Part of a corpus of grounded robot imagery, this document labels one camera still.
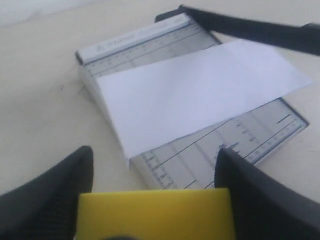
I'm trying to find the grey paper cutter base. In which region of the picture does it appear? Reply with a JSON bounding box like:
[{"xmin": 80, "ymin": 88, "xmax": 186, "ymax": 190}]
[{"xmin": 76, "ymin": 13, "xmax": 311, "ymax": 189}]

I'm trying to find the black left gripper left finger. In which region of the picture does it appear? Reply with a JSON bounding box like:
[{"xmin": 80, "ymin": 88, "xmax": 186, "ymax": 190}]
[{"xmin": 0, "ymin": 146, "xmax": 94, "ymax": 240}]

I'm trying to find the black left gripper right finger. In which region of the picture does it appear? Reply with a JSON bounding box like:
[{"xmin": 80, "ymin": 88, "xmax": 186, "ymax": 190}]
[{"xmin": 214, "ymin": 148, "xmax": 320, "ymax": 240}]

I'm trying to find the black cutter blade arm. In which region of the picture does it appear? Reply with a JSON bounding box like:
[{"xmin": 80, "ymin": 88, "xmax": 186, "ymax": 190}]
[{"xmin": 155, "ymin": 5, "xmax": 320, "ymax": 57}]

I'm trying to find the yellow cube block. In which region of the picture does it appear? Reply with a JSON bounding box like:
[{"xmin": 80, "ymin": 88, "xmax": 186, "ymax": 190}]
[{"xmin": 76, "ymin": 188, "xmax": 236, "ymax": 240}]

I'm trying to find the white paper sheet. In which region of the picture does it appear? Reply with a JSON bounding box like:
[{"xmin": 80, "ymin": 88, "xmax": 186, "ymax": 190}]
[{"xmin": 96, "ymin": 40, "xmax": 312, "ymax": 160}]

